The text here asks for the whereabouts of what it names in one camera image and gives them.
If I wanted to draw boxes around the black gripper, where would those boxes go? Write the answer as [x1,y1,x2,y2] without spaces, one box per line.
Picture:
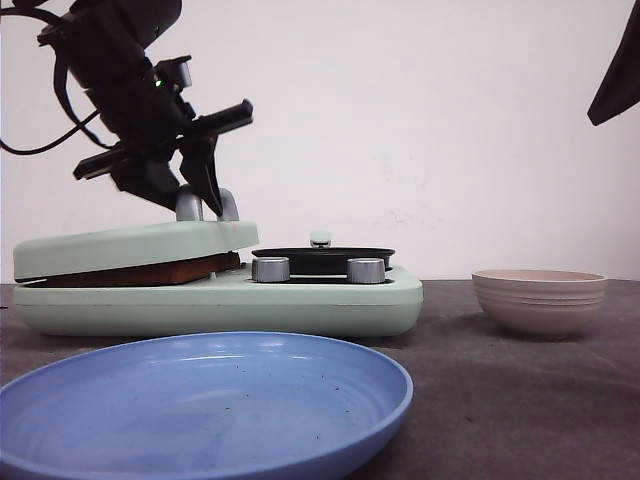
[37,9,253,216]

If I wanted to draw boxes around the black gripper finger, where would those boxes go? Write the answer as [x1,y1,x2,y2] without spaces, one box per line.
[587,7,639,126]

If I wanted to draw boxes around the breakfast maker hinged lid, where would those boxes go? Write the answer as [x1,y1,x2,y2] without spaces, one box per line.
[13,185,259,283]

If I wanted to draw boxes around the bread slice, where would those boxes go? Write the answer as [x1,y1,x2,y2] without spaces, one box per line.
[210,252,241,273]
[40,255,213,288]

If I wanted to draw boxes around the beige ribbed bowl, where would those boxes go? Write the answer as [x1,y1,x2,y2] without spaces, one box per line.
[472,269,608,338]

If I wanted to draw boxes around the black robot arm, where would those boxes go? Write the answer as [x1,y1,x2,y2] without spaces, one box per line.
[1,1,253,217]

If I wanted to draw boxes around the mint green breakfast maker base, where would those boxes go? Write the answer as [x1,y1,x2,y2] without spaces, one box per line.
[14,265,423,337]

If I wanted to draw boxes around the left silver control knob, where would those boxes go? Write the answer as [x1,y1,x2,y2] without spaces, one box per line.
[252,257,290,283]

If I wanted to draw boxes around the silver control knob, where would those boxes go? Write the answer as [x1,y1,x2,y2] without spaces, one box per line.
[347,258,386,285]
[252,257,290,283]

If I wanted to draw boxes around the black round frying pan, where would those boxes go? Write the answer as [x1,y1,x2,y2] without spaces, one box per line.
[252,246,396,276]

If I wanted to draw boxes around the right silver control knob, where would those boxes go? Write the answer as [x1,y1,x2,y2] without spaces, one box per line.
[347,258,386,285]

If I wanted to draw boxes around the blue round plate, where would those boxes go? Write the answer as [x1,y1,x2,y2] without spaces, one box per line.
[1,332,414,479]

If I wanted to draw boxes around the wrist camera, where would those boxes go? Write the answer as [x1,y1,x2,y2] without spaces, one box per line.
[154,55,192,93]

